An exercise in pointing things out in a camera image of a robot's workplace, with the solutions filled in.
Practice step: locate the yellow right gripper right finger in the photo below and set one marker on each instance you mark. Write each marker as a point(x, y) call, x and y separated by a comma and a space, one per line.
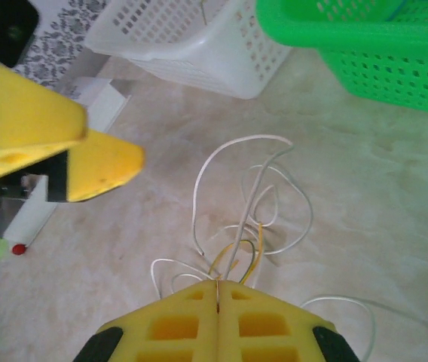
point(266, 328)

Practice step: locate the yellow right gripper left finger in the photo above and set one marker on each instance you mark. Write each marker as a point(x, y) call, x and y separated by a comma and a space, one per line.
point(176, 328)

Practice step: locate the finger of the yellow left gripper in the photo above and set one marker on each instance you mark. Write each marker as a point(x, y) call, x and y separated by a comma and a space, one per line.
point(104, 166)
point(22, 109)

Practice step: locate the white booklet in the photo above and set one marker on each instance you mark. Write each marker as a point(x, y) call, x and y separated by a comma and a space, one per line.
point(101, 102)

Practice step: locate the white plastic basket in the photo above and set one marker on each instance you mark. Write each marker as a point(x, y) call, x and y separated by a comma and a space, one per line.
point(206, 64)

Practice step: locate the green plastic basket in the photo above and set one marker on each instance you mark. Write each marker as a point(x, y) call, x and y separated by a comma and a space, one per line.
point(349, 30)

